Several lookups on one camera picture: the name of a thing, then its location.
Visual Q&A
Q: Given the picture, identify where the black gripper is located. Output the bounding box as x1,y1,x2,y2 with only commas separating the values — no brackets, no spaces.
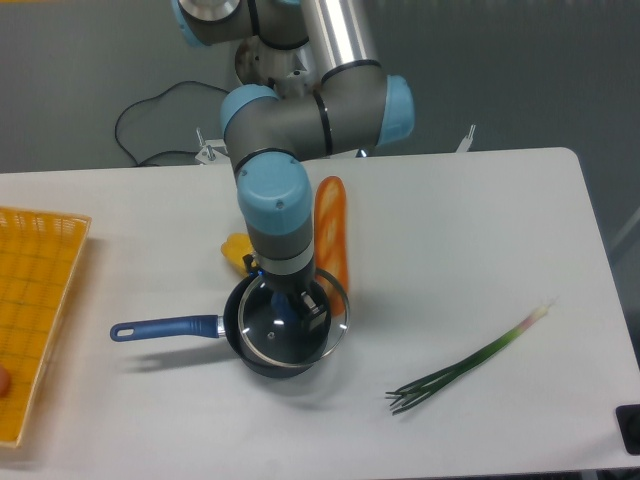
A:
242,253,328,333

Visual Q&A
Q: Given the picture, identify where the glass lid blue knob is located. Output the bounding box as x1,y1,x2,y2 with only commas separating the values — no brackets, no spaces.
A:
237,269,350,369

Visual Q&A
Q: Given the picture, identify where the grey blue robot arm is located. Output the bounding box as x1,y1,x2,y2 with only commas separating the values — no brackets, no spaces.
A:
172,1,415,305

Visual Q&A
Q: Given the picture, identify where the orange baguette bread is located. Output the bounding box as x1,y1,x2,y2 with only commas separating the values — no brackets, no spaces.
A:
314,176,349,292

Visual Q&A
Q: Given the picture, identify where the yellow bell pepper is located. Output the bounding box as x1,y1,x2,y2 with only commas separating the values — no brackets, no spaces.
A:
220,233,254,277

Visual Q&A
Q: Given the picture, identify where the green spring onion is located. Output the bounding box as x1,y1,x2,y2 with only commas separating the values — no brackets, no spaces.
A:
385,302,554,416

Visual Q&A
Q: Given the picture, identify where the yellow woven basket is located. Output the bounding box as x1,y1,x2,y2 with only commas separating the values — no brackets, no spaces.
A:
1,206,92,448

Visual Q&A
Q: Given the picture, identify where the black device at table corner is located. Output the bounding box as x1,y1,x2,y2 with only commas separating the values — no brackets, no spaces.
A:
615,404,640,456

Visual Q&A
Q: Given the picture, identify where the blue saucepan with handle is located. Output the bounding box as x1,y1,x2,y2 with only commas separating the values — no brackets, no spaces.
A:
109,275,331,379

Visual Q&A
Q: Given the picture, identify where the black floor cable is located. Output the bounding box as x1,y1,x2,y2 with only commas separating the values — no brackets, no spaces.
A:
114,80,244,168

